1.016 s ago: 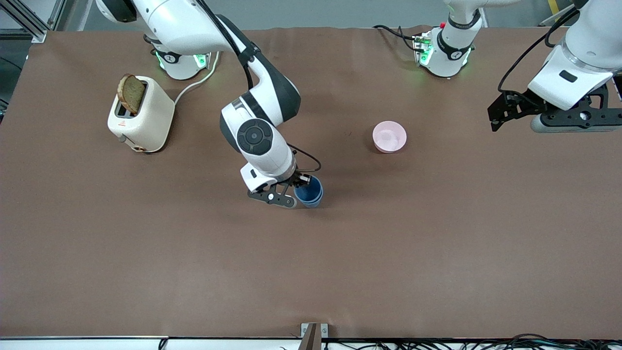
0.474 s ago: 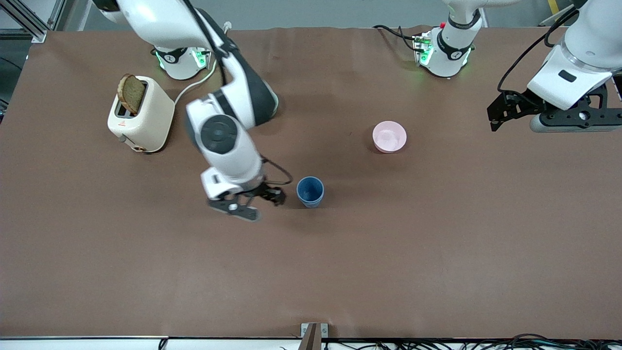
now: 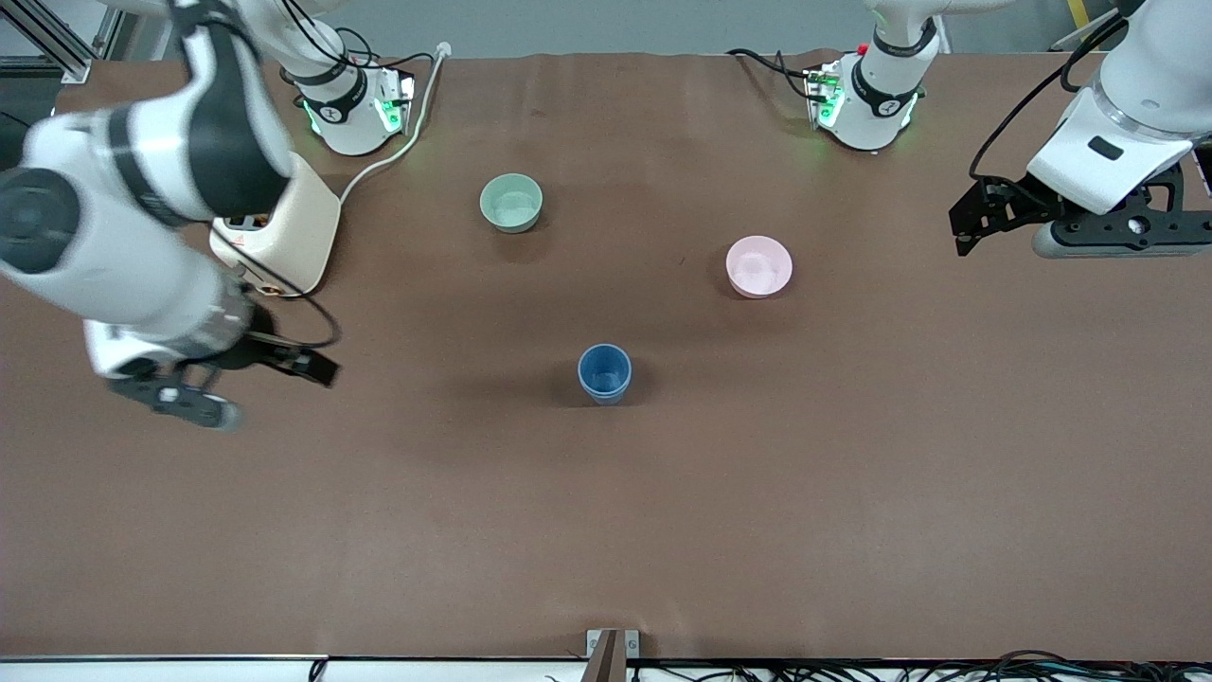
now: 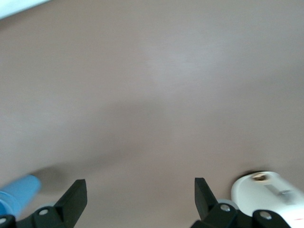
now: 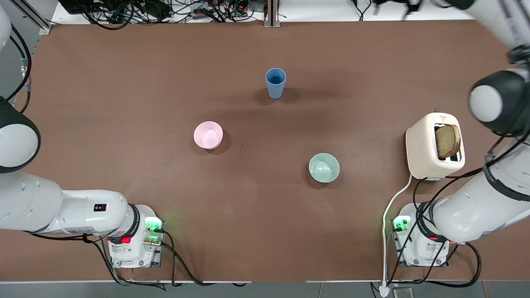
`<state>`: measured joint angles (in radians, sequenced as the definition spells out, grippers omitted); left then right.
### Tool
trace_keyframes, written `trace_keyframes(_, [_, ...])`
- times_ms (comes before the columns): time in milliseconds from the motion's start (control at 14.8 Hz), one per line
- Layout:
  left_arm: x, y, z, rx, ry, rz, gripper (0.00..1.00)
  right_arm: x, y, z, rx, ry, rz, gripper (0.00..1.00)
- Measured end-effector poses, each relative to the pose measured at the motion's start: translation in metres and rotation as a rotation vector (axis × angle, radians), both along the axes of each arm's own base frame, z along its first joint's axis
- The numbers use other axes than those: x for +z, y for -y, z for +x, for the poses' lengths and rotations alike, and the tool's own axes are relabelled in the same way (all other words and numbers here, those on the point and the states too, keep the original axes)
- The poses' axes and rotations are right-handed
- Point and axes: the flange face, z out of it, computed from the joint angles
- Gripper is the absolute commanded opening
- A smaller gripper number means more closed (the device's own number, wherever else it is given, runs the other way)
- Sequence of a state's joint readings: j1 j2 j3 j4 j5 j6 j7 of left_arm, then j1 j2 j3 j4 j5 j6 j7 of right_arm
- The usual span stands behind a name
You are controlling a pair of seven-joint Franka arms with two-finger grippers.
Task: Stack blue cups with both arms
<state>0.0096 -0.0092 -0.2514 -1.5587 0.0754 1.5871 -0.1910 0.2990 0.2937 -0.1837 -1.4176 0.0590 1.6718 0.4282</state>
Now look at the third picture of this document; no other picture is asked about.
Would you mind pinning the green bowl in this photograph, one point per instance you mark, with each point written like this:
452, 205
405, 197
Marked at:
511, 204

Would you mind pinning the aluminium frame profile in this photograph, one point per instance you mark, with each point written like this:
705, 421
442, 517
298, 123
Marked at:
71, 57

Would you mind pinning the metal table edge bracket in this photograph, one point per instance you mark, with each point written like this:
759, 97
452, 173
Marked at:
597, 644

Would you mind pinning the cream white toaster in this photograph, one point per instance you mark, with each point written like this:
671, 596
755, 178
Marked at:
303, 227

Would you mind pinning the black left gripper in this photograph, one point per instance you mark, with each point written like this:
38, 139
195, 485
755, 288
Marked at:
1015, 201

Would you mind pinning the pink bowl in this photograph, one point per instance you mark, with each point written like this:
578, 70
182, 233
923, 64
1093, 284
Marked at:
758, 267

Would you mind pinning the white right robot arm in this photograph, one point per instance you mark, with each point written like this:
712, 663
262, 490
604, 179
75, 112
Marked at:
66, 265

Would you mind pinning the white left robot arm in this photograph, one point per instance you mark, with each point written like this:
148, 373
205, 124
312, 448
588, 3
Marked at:
881, 95

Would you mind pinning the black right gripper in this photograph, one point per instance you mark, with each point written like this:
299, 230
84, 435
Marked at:
248, 352

